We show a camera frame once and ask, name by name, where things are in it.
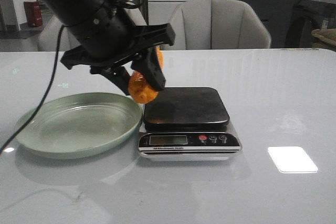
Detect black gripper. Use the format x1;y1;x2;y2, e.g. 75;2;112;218
61;8;175;95

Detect orange corn cob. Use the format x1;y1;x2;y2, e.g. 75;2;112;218
128;47;164;104

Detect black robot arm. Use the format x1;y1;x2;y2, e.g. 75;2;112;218
43;0;175;93

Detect black silver kitchen scale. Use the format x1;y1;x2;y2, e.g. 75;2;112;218
138;87;242;162

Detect pale green round plate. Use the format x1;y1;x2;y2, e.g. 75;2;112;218
16;92;142;159

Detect right grey upholstered chair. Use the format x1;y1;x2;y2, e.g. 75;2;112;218
161;0;271;50

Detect grey upholstered chair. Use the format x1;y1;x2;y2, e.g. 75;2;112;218
37;15;80;51
161;0;271;50

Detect left grey upholstered chair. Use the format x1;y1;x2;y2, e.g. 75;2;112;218
37;15;80;51

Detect red bin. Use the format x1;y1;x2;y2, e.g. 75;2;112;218
24;1;43;27

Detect black glossy appliance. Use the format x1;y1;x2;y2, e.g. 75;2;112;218
285;0;335;48

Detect beige cushion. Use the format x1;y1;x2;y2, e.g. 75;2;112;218
311;28;335;51

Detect black cable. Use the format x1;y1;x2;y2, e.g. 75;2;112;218
0;24;65;155

